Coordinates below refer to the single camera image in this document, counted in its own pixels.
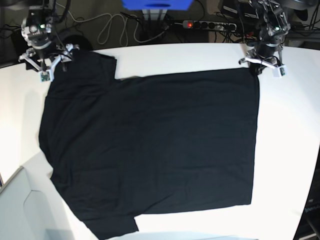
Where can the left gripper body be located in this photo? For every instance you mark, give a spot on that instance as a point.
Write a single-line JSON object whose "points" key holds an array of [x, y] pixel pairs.
{"points": [[262, 57]]}

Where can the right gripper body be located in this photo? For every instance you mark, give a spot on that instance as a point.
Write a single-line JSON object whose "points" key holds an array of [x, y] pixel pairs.
{"points": [[44, 59]]}

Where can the black T-shirt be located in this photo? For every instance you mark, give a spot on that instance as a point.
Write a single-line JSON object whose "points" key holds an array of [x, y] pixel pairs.
{"points": [[158, 144]]}

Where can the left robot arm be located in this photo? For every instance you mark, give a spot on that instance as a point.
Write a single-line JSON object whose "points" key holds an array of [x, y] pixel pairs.
{"points": [[272, 25]]}

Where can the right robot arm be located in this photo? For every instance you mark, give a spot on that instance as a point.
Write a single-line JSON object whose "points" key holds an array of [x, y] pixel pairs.
{"points": [[39, 30]]}

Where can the black power strip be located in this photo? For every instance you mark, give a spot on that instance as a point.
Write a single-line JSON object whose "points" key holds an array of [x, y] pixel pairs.
{"points": [[208, 25]]}

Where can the blue box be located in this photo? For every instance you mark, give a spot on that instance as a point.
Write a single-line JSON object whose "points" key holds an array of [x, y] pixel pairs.
{"points": [[134, 5]]}

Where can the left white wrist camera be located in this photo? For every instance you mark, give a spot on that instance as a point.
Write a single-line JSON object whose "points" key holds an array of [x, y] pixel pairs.
{"points": [[279, 71]]}

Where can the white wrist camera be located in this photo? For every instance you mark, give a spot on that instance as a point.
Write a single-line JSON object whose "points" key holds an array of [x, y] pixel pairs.
{"points": [[279, 71], [46, 76]]}

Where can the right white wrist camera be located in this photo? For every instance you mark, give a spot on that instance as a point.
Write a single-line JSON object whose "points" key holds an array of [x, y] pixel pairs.
{"points": [[46, 76]]}

